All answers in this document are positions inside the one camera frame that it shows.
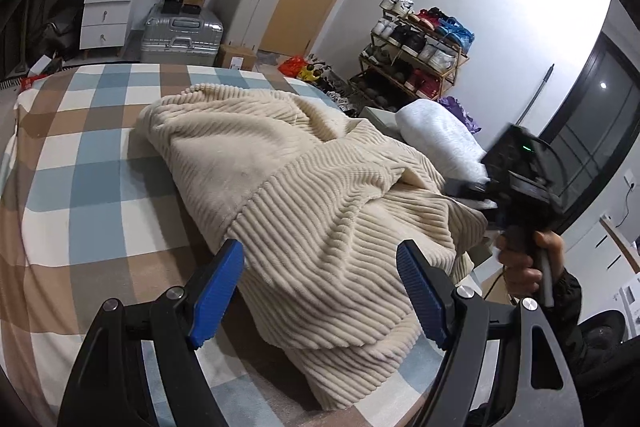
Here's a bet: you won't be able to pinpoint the person's black hooded body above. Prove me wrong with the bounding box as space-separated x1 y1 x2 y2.
565 307 632 427

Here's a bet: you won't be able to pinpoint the white drawer desk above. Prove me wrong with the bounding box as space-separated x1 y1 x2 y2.
30 0 148 60

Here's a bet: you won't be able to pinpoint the wooden shoe rack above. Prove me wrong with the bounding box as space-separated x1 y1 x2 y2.
350 0 476 102

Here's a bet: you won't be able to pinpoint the dark glass window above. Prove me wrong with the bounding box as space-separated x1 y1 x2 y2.
540 32 640 233

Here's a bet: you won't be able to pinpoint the person's right hand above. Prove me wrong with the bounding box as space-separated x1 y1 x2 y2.
495 229 566 303

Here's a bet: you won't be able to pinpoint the light grey pillow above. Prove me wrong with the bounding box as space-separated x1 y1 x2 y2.
395 99 491 182

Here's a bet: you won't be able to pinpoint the brown cardboard box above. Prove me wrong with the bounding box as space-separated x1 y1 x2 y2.
216 44 258 72

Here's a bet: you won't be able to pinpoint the long grey pole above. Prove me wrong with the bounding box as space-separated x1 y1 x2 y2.
520 64 556 128

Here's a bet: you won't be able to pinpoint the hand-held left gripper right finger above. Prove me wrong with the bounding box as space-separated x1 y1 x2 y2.
396 239 586 427

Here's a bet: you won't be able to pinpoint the person's right forearm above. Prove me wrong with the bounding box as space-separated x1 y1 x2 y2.
542 267 586 333

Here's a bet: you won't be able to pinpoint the blue brown checked bed sheet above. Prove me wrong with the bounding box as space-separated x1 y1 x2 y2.
0 63 481 427

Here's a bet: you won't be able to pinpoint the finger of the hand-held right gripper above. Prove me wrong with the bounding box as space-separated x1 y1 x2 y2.
444 177 498 212

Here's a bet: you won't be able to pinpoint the wooden counter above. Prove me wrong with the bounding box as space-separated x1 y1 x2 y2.
600 214 640 273

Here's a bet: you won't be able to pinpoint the purple bag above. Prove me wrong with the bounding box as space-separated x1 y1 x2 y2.
440 96 481 135

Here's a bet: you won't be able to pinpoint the beige upright suitcase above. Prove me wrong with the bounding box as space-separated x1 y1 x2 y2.
214 0 289 52

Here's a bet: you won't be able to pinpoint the pile of loose shoes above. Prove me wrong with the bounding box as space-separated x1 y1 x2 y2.
305 57 361 118

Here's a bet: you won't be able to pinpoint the silver aluminium suitcase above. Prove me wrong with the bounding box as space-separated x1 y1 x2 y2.
140 4 224 66

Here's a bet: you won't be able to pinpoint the red and yellow bags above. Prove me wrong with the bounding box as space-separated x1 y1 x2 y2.
277 55 321 82

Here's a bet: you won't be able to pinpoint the cream ribbed fleece garment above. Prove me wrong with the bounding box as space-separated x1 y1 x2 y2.
136 82 488 410

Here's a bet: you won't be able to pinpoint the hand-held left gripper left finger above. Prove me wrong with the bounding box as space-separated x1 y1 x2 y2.
57 238 246 427

